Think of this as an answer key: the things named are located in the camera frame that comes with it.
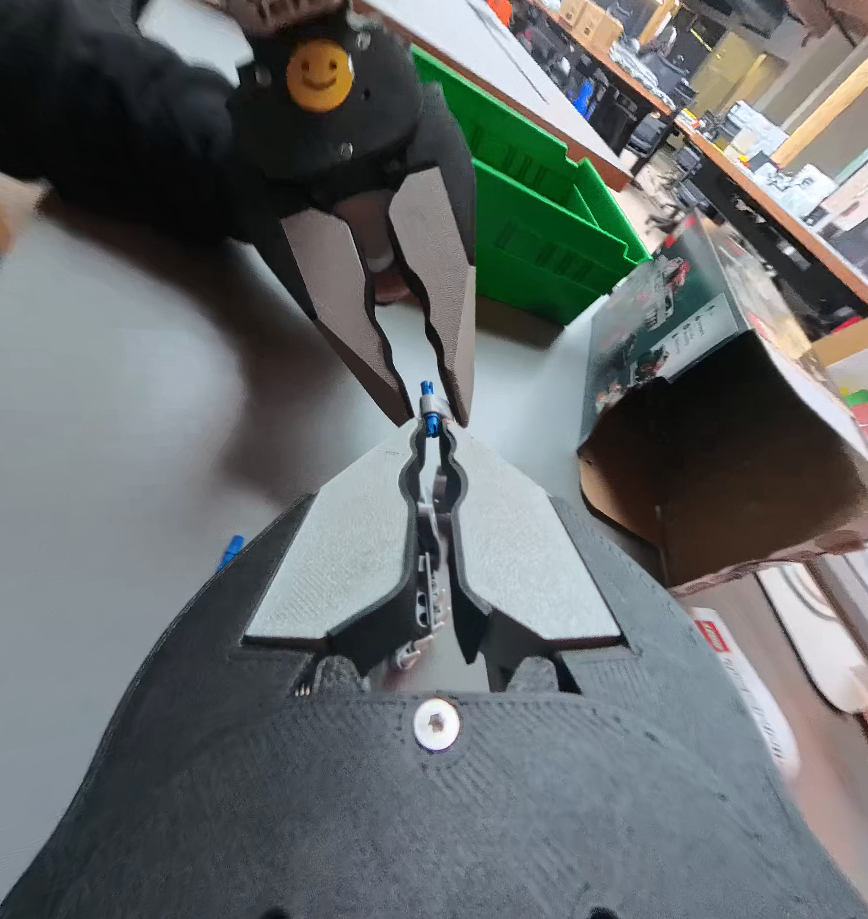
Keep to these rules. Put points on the person's left hand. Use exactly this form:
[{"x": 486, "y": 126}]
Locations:
[{"x": 376, "y": 230}]

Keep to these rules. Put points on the cluttered background table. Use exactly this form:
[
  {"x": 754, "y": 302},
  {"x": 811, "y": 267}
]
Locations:
[{"x": 800, "y": 215}]

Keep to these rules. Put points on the framed instruction sheet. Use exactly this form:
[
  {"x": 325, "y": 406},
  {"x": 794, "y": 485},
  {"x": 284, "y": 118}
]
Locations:
[{"x": 864, "y": 402}]

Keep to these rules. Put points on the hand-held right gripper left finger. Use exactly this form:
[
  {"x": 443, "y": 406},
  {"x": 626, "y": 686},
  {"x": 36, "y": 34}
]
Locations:
[{"x": 333, "y": 567}]

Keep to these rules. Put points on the printed cardboard lego box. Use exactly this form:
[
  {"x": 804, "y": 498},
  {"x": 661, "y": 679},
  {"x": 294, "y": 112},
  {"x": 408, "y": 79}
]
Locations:
[{"x": 728, "y": 445}]

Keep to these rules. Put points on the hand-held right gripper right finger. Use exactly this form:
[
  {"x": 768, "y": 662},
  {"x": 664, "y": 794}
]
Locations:
[{"x": 534, "y": 567}]

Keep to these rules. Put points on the grey lego claw assembly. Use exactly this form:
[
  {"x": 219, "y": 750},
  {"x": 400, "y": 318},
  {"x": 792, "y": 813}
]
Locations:
[{"x": 428, "y": 560}]

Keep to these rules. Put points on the green plastic bin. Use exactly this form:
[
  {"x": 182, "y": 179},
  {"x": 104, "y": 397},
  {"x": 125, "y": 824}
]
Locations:
[{"x": 534, "y": 215}]

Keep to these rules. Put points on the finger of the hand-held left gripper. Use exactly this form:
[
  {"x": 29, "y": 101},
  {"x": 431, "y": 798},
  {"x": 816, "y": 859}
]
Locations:
[
  {"x": 341, "y": 287},
  {"x": 434, "y": 265}
]

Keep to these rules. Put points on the person's left forearm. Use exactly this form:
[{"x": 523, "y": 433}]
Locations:
[{"x": 82, "y": 108}]

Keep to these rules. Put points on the blue lego pin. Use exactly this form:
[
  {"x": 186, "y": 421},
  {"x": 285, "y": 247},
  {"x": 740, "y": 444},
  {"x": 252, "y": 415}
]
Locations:
[{"x": 229, "y": 553}]

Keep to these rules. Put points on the grey background table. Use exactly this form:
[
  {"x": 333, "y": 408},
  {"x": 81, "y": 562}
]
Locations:
[{"x": 477, "y": 50}]

